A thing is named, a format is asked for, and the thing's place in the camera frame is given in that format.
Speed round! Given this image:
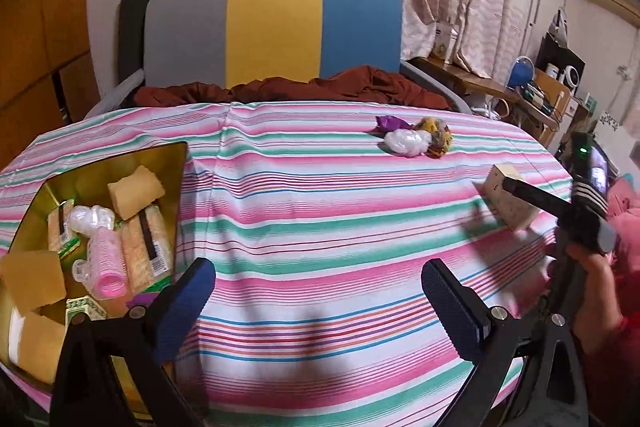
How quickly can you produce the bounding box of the blue bag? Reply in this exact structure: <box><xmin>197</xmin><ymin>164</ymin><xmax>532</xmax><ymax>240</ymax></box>
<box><xmin>507</xmin><ymin>56</ymin><xmax>534</xmax><ymax>88</ymax></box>

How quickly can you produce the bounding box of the black shelf unit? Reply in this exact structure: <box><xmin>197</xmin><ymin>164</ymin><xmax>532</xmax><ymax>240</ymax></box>
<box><xmin>535</xmin><ymin>31</ymin><xmax>586</xmax><ymax>96</ymax></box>

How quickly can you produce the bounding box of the grey padded bed rail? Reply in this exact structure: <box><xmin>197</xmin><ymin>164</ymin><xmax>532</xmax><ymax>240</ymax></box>
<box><xmin>400</xmin><ymin>59</ymin><xmax>474</xmax><ymax>114</ymax></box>
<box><xmin>82</xmin><ymin>71</ymin><xmax>147</xmax><ymax>121</ymax></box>

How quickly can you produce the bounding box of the rust brown blanket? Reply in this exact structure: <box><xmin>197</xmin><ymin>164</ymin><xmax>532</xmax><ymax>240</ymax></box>
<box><xmin>134</xmin><ymin>65</ymin><xmax>452</xmax><ymax>110</ymax></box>

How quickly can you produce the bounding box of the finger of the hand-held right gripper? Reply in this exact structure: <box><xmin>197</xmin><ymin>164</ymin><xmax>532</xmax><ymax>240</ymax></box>
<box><xmin>501</xmin><ymin>177</ymin><xmax>574</xmax><ymax>221</ymax></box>

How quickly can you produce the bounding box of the yellow sponge block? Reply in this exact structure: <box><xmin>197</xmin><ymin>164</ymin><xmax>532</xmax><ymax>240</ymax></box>
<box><xmin>107</xmin><ymin>165</ymin><xmax>166</xmax><ymax>221</ymax></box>
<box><xmin>0</xmin><ymin>249</ymin><xmax>68</xmax><ymax>311</ymax></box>
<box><xmin>9</xmin><ymin>306</ymin><xmax>69</xmax><ymax>386</ymax></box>

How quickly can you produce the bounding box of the wooden desk shelf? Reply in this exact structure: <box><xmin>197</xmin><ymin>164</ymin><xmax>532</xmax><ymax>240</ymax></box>
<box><xmin>531</xmin><ymin>72</ymin><xmax>572</xmax><ymax>118</ymax></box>

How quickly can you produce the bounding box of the wooden wardrobe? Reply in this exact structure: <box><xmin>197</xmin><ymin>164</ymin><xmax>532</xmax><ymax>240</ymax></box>
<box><xmin>0</xmin><ymin>0</ymin><xmax>97</xmax><ymax>158</ymax></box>

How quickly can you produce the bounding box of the gold metal tray container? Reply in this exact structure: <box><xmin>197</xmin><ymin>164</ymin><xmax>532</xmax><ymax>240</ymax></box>
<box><xmin>0</xmin><ymin>140</ymin><xmax>190</xmax><ymax>426</ymax></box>

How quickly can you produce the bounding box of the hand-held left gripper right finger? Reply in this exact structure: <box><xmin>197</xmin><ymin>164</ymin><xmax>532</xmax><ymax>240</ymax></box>
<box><xmin>420</xmin><ymin>258</ymin><xmax>591</xmax><ymax>427</ymax></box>

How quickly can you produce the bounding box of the person's right hand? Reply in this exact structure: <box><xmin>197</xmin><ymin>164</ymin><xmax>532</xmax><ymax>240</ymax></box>
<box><xmin>570</xmin><ymin>248</ymin><xmax>626</xmax><ymax>356</ymax></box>

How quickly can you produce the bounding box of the purple wrapper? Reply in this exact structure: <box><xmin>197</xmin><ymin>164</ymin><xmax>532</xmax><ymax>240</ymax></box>
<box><xmin>127</xmin><ymin>289</ymin><xmax>162</xmax><ymax>309</ymax></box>
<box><xmin>375</xmin><ymin>115</ymin><xmax>412</xmax><ymax>136</ymax></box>

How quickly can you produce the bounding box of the pink pillow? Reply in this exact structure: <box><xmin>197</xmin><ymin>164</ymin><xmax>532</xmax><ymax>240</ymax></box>
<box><xmin>605</xmin><ymin>177</ymin><xmax>640</xmax><ymax>323</ymax></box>

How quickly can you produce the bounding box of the clear plastic bag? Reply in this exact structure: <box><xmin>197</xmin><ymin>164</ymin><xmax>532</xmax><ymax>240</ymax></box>
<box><xmin>72</xmin><ymin>257</ymin><xmax>94</xmax><ymax>286</ymax></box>

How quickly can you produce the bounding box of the pink green striped bedsheet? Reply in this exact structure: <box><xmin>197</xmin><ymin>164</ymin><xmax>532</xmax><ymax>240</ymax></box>
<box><xmin>0</xmin><ymin>99</ymin><xmax>577</xmax><ymax>427</ymax></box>

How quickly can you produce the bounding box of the cracker packet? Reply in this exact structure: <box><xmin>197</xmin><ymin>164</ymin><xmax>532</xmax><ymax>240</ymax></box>
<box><xmin>47</xmin><ymin>201</ymin><xmax>82</xmax><ymax>259</ymax></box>

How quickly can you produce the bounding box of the yellow scouring pad packet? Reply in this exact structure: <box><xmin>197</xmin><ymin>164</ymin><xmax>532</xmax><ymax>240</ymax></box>
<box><xmin>119</xmin><ymin>204</ymin><xmax>172</xmax><ymax>289</ymax></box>

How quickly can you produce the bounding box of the wooden desk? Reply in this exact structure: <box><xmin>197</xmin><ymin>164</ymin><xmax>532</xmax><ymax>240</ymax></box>
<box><xmin>407</xmin><ymin>54</ymin><xmax>562</xmax><ymax>128</ymax></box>

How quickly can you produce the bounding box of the cream cardboard box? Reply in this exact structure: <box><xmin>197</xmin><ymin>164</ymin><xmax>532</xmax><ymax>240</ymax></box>
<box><xmin>482</xmin><ymin>163</ymin><xmax>539</xmax><ymax>231</ymax></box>

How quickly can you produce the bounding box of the black bolster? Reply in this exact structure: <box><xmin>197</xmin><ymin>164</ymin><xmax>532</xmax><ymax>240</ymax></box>
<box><xmin>117</xmin><ymin>0</ymin><xmax>156</xmax><ymax>84</ymax></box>

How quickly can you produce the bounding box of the person's right forearm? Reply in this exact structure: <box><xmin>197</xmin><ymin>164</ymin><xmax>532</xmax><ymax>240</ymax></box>
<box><xmin>575</xmin><ymin>316</ymin><xmax>640</xmax><ymax>427</ymax></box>

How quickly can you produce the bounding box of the grey yellow blue headboard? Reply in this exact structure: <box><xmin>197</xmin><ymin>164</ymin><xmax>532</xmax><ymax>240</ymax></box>
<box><xmin>142</xmin><ymin>0</ymin><xmax>404</xmax><ymax>90</ymax></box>

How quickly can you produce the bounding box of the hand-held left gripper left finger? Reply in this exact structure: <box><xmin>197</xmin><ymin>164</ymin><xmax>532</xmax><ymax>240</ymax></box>
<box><xmin>50</xmin><ymin>257</ymin><xmax>217</xmax><ymax>427</ymax></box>

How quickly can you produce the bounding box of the wall air conditioner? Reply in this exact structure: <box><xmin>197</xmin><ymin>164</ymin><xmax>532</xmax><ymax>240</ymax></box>
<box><xmin>585</xmin><ymin>0</ymin><xmax>640</xmax><ymax>28</ymax></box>

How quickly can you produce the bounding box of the green and cream carton box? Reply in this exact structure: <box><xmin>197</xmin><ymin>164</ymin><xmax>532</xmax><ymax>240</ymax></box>
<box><xmin>65</xmin><ymin>295</ymin><xmax>109</xmax><ymax>326</ymax></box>

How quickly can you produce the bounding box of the white carton on desk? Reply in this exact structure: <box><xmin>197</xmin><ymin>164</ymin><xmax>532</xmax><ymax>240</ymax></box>
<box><xmin>432</xmin><ymin>21</ymin><xmax>462</xmax><ymax>63</ymax></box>

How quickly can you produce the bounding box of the white plastic bag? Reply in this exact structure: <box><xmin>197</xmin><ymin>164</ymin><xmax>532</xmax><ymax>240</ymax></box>
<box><xmin>67</xmin><ymin>204</ymin><xmax>117</xmax><ymax>239</ymax></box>
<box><xmin>383</xmin><ymin>129</ymin><xmax>432</xmax><ymax>156</ymax></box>

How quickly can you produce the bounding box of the yellow multicolour scrubber ball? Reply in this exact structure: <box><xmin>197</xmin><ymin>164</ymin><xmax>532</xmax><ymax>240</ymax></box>
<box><xmin>417</xmin><ymin>116</ymin><xmax>454</xmax><ymax>158</ymax></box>

